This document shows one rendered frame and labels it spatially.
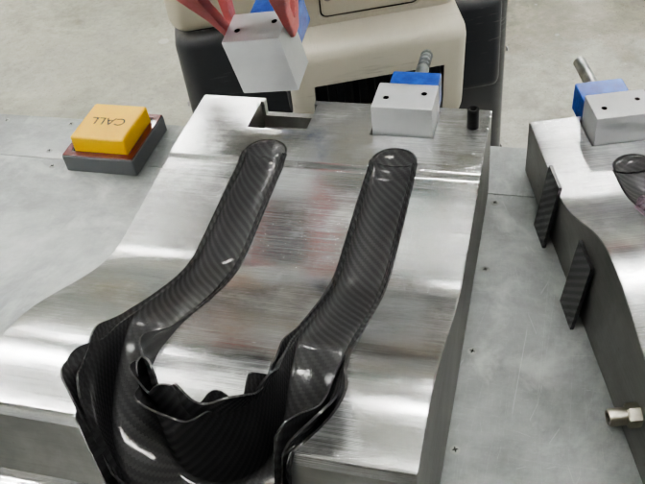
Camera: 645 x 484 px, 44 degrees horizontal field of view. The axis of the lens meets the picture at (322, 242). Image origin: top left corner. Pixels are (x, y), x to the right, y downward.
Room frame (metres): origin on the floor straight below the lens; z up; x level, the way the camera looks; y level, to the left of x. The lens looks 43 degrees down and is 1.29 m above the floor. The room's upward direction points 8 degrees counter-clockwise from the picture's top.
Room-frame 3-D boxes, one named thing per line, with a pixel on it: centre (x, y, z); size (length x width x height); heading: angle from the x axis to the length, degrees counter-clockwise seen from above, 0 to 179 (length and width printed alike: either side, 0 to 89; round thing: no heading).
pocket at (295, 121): (0.59, 0.02, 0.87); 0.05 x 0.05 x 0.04; 70
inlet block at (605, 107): (0.60, -0.27, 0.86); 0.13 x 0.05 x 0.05; 177
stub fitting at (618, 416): (0.28, -0.17, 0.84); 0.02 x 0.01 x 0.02; 87
